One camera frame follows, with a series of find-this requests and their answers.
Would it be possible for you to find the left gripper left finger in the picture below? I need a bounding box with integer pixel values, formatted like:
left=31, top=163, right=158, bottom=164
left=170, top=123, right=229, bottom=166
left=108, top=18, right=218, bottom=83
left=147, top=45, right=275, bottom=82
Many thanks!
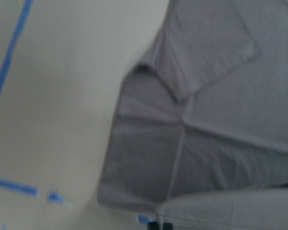
left=147, top=221, right=158, bottom=230

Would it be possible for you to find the dark brown t-shirt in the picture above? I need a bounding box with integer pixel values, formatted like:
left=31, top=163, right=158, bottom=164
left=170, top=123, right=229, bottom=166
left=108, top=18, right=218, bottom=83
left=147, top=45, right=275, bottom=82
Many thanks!
left=97, top=0, right=288, bottom=230

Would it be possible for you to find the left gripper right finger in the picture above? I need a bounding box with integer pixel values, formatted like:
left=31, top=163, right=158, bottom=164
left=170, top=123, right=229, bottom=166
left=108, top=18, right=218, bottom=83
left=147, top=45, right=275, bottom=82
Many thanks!
left=162, top=222, right=171, bottom=230

